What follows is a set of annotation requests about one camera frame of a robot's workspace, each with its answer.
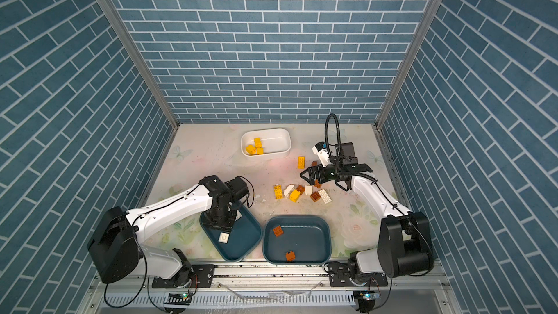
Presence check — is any small white lego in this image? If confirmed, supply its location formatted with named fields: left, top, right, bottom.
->
left=218, top=233, right=230, bottom=244

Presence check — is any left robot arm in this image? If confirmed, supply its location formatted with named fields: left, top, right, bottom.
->
left=87, top=175, right=252, bottom=287

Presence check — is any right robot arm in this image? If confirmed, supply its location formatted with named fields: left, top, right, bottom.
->
left=300, top=142, right=434, bottom=282

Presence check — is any yellow long lego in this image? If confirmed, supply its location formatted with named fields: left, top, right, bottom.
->
left=297, top=156, right=305, bottom=170

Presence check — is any white curved lego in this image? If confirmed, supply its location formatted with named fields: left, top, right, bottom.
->
left=283, top=185, right=294, bottom=197

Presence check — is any yellow studded lego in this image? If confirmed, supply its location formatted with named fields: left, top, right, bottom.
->
left=274, top=185, right=284, bottom=199

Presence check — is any left teal tray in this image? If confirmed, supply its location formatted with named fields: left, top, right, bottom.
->
left=199, top=205, right=262, bottom=262

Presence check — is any teal tray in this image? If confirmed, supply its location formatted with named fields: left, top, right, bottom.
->
left=199, top=205, right=262, bottom=262
left=262, top=215, right=332, bottom=265

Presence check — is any white rectangular bowl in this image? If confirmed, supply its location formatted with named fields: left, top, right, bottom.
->
left=241, top=128, right=292, bottom=161

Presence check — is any right teal tray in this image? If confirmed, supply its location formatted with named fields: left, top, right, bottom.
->
left=262, top=215, right=332, bottom=265

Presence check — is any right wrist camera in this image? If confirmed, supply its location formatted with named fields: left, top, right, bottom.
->
left=312, top=141, right=331, bottom=167

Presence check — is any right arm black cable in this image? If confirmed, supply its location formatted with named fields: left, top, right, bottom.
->
left=324, top=113, right=341, bottom=167

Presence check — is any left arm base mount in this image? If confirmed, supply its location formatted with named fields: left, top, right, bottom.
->
left=151, top=264, right=215, bottom=289

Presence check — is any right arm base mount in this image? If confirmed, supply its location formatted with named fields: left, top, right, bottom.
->
left=323, top=260, right=388, bottom=287

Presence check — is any aluminium front rail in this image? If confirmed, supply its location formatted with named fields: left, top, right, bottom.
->
left=77, top=262, right=461, bottom=313

